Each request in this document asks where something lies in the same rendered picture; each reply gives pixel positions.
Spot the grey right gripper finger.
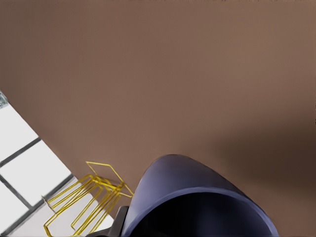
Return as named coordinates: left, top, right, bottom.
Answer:
left=92, top=205, right=130, bottom=237

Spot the dark blue cup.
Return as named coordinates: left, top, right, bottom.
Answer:
left=121, top=154, right=280, bottom=237

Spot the yellow wire cup holder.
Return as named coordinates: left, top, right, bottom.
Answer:
left=43, top=161, right=134, bottom=237

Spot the silver frame post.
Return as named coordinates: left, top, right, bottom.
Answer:
left=0, top=90, right=10, bottom=110

